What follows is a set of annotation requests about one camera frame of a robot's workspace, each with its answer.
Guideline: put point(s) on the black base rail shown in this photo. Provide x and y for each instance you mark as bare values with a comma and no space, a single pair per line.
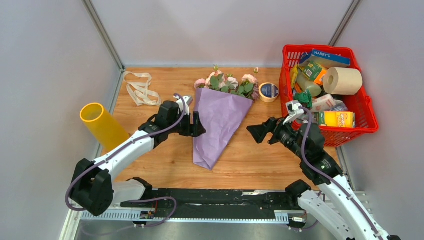
216,205

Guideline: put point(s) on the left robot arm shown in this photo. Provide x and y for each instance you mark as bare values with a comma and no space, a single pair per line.
93,187

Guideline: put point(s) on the red plastic basket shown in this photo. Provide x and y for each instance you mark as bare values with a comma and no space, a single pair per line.
361,104

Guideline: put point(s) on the cream ribbon with gold text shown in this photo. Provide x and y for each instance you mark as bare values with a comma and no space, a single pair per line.
139,91

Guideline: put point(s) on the green crumpled wrapper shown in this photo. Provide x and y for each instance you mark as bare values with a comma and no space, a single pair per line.
304,98

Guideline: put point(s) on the masking tape roll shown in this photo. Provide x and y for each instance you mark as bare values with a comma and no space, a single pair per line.
268,92

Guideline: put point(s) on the purple pink wrapping paper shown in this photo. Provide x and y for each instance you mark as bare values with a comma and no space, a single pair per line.
221,114

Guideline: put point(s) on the pink flower bunch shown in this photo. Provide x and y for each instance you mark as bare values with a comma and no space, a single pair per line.
248,87

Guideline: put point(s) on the beige paper towel roll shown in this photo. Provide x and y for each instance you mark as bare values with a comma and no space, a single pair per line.
342,81

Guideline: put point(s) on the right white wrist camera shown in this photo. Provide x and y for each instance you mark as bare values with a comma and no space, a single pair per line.
295,110

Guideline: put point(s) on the pale green bottle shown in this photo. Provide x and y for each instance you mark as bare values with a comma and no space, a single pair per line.
305,84

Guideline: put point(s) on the green orange box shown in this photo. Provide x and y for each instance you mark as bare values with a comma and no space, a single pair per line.
314,72

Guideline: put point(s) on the blue Harry's box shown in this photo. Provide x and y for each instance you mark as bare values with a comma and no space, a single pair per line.
325,59

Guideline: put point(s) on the white plastic package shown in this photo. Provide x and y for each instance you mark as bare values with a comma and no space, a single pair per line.
323,103

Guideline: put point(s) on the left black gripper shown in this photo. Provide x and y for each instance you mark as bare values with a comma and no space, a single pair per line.
197,130

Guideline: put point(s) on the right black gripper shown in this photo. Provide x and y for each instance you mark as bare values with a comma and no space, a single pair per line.
259,131

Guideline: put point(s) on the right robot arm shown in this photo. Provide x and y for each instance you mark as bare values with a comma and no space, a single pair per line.
347,219

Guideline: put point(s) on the yellow cylindrical vase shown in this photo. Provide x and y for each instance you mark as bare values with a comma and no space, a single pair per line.
103,126

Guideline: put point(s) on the yellow sponge pack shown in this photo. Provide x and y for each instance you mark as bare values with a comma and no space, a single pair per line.
336,119

